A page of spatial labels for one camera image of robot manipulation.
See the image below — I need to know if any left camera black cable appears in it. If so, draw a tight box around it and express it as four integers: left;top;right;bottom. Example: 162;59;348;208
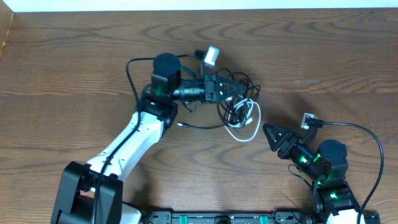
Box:
90;49;206;224

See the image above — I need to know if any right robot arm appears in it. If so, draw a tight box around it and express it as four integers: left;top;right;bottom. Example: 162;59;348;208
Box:
262;122;366;223

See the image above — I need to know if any camera black cable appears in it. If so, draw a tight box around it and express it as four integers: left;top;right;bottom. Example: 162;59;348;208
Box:
90;49;206;224
307;119;385;224

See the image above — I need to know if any black USB cable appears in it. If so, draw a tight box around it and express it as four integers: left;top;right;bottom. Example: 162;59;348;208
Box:
177;68;261;130

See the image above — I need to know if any right camera black cable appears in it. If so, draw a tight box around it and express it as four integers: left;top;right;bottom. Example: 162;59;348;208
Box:
307;119;385;224

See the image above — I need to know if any wooden side panel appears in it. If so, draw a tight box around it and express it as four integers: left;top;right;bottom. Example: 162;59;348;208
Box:
0;0;14;54

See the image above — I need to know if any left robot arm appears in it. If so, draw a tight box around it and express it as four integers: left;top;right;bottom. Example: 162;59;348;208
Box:
50;53;248;223

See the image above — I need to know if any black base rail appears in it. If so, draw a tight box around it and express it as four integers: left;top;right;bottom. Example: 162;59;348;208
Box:
139;209;323;224

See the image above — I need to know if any white USB cable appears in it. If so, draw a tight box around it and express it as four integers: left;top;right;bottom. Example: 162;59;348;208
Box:
223;98;262;142

